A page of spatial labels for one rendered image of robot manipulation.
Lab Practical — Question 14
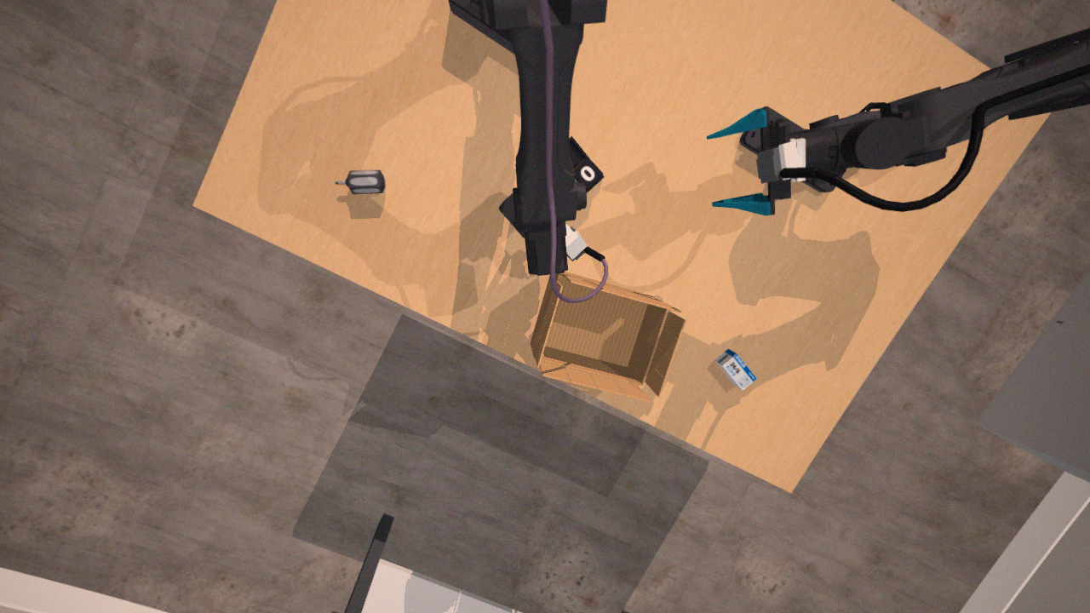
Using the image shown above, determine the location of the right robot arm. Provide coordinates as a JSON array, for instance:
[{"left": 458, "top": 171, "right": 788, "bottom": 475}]
[{"left": 449, "top": 0, "right": 607, "bottom": 276}]

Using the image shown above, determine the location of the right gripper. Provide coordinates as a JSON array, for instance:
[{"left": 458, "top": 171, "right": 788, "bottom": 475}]
[{"left": 499, "top": 194, "right": 588, "bottom": 260}]

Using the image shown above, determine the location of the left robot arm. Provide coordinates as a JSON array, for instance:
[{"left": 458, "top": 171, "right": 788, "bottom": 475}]
[{"left": 743, "top": 28, "right": 1090, "bottom": 184}]

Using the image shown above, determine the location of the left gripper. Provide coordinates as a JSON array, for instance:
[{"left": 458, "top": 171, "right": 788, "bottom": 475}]
[{"left": 707, "top": 107, "right": 838, "bottom": 215}]

